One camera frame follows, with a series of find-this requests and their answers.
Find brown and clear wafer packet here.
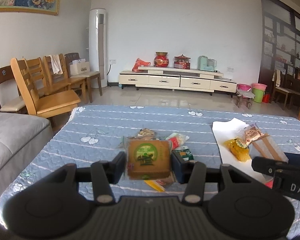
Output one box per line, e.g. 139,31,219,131
249,134,288,163

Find yellow snack packet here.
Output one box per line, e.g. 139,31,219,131
223,138,250,162

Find red bean bread package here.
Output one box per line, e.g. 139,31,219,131
242,124,264,146

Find green snack box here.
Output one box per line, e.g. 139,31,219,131
172,148,194,161

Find clear bag of buns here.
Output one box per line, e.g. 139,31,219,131
144,178,174,192

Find red label cracker bag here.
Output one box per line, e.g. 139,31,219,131
166,133,190,150

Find green label cake package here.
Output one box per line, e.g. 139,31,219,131
123,138,172,180

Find dark brown cookie bag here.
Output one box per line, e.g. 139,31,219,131
127,128,157,140

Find grey sofa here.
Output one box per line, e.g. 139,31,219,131
0,113,53,196

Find white and red cardboard tray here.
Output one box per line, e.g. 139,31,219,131
212,118,288,184

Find blue quilted table cover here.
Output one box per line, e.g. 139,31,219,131
0,105,300,239

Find dark chair by shelf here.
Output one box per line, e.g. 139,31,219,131
270,69,300,109

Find small wooden stool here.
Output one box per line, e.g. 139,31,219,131
236,89,255,109

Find green bucket pink lid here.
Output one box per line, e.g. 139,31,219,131
252,83,267,103

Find pink basin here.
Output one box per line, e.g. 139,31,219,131
237,83,251,92

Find near light wooden chair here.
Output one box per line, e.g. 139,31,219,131
10,58,81,119

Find light wooden chair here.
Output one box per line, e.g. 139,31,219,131
24,57,87,103
10,58,81,119

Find brown chair behind sofa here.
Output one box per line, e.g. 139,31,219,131
0,65,27,114

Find dark cushioned chair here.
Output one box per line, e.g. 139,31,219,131
64,53,102,103

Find dark wooden shelf unit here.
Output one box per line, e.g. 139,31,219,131
258,0,300,92

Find white paper bag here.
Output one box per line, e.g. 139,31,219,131
69,59,90,75

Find mint green appliance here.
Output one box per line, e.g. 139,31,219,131
198,56,217,72

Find cream tv cabinet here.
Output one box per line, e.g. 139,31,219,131
119,66,237,95

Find red gift box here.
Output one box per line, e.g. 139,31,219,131
173,54,191,69

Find red round jar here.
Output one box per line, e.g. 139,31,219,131
154,51,169,67

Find red plastic bag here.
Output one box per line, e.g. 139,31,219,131
132,58,151,72

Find white standing air conditioner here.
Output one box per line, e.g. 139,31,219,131
89,8,108,88

